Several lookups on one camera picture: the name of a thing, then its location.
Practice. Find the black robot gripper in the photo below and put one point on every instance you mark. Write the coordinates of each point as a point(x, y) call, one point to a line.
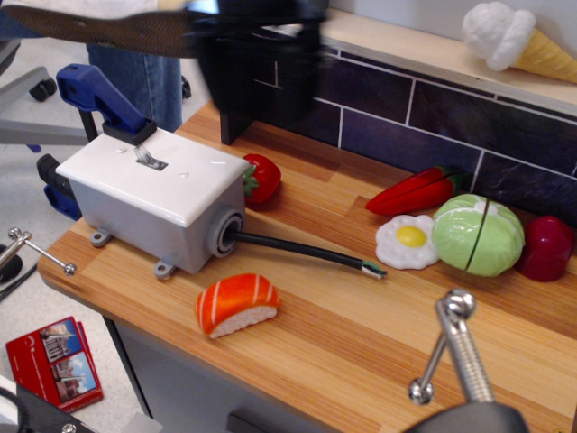
point(257, 49)

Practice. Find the clear light switch toggle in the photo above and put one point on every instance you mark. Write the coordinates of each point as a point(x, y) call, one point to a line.
point(144, 157)

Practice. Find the brown office chair seat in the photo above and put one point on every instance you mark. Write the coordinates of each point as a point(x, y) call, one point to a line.
point(154, 27)

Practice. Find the blue jeans leg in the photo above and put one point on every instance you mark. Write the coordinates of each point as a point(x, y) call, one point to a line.
point(151, 83)

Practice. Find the red toy strawberry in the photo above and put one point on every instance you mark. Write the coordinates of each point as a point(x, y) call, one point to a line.
point(261, 180)

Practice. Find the dark shelf with tile backsplash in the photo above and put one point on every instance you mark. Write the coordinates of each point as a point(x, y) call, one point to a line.
point(516, 151)

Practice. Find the blue bar clamp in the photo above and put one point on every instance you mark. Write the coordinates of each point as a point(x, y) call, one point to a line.
point(89, 90)

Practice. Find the red toy chili pepper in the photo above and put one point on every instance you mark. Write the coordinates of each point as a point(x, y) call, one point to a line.
point(428, 188)

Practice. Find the grey chair base with castor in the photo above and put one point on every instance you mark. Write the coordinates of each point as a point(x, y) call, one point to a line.
point(25, 101)

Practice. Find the toy fried egg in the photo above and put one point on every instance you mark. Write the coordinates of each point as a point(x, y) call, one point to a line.
point(405, 243)

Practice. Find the salmon sushi toy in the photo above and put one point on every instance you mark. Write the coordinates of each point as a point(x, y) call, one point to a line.
point(235, 303)

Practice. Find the toy ice cream cone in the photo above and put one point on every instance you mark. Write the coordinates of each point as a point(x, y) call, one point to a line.
point(509, 39)

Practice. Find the green toy cabbage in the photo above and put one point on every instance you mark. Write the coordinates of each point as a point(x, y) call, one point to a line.
point(477, 235)

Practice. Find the metal clamp screw right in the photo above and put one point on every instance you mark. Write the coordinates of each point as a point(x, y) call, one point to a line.
point(453, 312)

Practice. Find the dark red toy fruit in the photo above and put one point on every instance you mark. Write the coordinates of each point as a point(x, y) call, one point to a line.
point(548, 249)

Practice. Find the grey cabinet under counter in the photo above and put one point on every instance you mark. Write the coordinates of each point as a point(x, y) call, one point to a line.
point(184, 396)

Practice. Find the red booklet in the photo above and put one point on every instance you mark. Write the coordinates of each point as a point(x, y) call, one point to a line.
point(55, 363)

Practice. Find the black device bottom left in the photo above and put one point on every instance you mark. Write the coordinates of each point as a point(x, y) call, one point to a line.
point(23, 411)

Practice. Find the grey switch box white plate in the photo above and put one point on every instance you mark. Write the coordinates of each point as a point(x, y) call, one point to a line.
point(179, 215)

